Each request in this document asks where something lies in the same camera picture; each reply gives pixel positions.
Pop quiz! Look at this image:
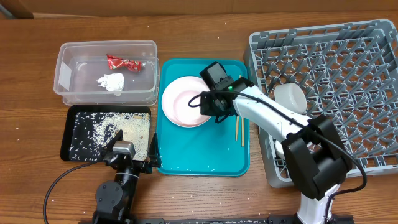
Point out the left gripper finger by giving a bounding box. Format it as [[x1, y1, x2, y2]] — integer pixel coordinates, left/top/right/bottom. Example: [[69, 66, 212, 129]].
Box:
[[105, 130, 123, 149], [147, 133, 161, 168]]

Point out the pink plate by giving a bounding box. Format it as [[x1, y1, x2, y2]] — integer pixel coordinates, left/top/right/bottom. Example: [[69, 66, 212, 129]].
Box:
[[162, 76, 209, 128]]

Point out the wooden chopstick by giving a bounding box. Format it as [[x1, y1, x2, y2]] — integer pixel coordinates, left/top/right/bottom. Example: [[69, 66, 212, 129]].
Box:
[[235, 116, 240, 141], [241, 117, 244, 147]]

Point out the white napkin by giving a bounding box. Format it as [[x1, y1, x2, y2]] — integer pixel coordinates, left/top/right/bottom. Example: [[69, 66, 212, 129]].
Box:
[[97, 73, 124, 91]]

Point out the red snack wrapper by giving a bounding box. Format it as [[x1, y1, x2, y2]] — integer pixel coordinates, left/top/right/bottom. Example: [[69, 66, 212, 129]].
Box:
[[106, 54, 142, 72]]

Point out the grey bowl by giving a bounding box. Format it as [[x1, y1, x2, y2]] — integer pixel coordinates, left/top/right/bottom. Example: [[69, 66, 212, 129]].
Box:
[[274, 83, 307, 114]]

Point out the pink bowl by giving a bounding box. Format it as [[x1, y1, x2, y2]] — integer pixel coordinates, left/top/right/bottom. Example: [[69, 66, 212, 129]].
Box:
[[172, 89, 210, 127]]

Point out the white cup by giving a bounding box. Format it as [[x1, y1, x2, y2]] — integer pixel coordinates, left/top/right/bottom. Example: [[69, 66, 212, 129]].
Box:
[[274, 141, 285, 160]]

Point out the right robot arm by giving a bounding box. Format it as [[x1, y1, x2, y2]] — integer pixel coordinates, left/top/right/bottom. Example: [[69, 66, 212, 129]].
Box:
[[199, 62, 353, 223]]

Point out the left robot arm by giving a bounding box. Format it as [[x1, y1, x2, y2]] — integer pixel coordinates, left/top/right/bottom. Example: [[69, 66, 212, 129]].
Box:
[[91, 130, 161, 223]]

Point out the grey dishwasher rack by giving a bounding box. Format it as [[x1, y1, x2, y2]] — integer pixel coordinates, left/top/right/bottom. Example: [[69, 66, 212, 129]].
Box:
[[244, 19, 397, 175]]

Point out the black tray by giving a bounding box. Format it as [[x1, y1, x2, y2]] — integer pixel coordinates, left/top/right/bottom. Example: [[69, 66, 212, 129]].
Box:
[[60, 105, 151, 161]]

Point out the teal serving tray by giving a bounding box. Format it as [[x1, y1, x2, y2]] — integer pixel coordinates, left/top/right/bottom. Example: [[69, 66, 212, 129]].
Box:
[[155, 58, 250, 177]]

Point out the clear plastic bin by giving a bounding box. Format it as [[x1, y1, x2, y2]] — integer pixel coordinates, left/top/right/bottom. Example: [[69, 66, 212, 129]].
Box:
[[53, 40, 160, 106]]

